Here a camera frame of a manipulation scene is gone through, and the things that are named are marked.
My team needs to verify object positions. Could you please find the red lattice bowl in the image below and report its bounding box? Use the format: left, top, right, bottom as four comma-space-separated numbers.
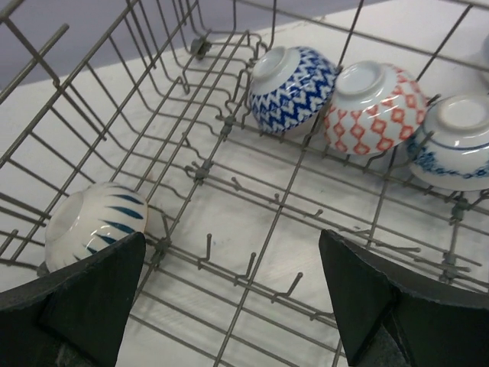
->
324, 60, 427, 155

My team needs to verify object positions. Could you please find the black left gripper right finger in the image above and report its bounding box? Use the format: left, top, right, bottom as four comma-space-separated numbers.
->
319, 230, 488, 366

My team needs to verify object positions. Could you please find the grey wire dish rack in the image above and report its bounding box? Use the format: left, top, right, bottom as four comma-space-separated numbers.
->
1, 1, 488, 366

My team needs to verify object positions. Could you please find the blue zigzag bowl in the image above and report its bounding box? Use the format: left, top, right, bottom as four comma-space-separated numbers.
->
248, 46, 338, 134

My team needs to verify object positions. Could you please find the blue floral white bowl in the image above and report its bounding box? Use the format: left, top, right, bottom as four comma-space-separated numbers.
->
406, 94, 488, 192

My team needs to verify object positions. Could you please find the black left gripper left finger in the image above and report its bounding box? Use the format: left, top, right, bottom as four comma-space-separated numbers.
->
1, 232, 146, 366

